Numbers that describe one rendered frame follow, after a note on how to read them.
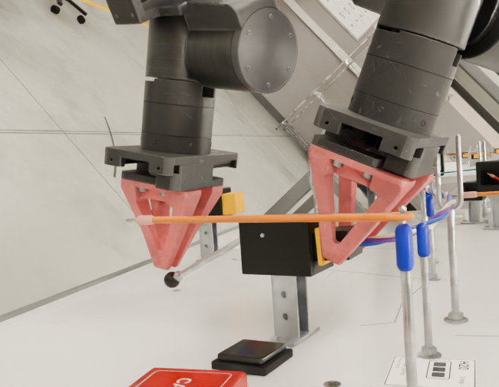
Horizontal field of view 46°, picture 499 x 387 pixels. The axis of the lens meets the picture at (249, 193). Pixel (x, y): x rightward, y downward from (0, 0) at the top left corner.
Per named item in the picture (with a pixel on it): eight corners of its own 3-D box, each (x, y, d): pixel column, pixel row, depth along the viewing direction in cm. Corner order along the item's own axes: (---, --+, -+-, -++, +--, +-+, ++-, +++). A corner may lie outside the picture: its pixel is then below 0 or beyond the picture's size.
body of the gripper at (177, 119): (238, 173, 52) (246, 88, 50) (168, 183, 43) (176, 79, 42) (177, 163, 55) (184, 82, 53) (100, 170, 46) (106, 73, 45)
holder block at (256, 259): (268, 263, 47) (265, 213, 47) (334, 266, 44) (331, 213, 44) (241, 274, 44) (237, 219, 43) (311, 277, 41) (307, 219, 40)
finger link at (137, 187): (226, 266, 52) (236, 160, 51) (179, 284, 46) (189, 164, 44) (164, 249, 55) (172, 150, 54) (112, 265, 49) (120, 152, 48)
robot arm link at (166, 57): (193, 13, 51) (136, 1, 47) (248, 10, 46) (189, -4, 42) (186, 94, 52) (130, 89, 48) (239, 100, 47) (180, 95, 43)
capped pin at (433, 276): (444, 280, 60) (439, 194, 59) (430, 282, 59) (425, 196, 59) (437, 277, 61) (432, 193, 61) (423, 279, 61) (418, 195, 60)
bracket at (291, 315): (292, 326, 47) (287, 263, 46) (319, 329, 46) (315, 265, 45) (263, 344, 43) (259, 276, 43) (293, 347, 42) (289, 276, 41)
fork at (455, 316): (440, 322, 45) (430, 136, 44) (445, 316, 47) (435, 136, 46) (467, 324, 44) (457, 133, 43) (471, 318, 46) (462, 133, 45)
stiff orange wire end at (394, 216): (133, 223, 36) (133, 214, 36) (418, 221, 27) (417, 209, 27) (119, 226, 35) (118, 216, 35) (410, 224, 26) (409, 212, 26)
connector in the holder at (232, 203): (232, 212, 85) (230, 192, 84) (245, 211, 84) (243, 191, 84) (222, 214, 81) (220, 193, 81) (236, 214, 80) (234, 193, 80)
